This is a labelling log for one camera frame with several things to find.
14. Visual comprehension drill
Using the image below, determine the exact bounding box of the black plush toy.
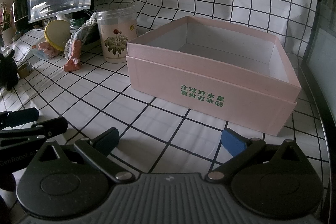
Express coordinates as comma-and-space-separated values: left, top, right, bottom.
1, 50, 18, 92

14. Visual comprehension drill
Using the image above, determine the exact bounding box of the blue wet wipes pack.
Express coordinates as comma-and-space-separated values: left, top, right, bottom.
29, 44, 51, 61

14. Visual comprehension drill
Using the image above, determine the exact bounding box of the small tape roll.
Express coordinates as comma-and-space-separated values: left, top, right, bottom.
18, 63, 33, 79

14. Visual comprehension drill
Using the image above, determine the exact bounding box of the pink cardboard box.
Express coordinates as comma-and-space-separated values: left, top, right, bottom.
126, 16, 301, 136

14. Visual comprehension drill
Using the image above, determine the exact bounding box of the potted plant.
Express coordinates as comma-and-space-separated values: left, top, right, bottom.
1, 2, 15, 46

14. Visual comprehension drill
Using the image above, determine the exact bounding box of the yellow round lid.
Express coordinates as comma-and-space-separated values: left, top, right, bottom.
45, 20, 71, 52

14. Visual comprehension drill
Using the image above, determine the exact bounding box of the green lidded jar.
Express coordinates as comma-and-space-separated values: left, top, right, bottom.
70, 10, 92, 34

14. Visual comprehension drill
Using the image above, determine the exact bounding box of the clear floral plastic jar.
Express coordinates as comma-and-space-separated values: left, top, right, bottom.
96, 3, 137, 64

